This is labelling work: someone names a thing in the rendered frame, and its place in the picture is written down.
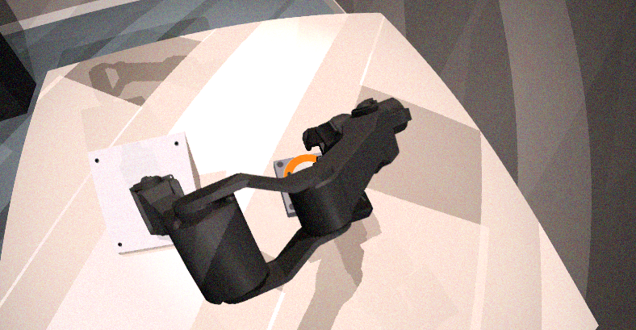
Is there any orange round plate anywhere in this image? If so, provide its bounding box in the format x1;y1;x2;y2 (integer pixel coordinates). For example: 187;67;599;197
283;154;318;177

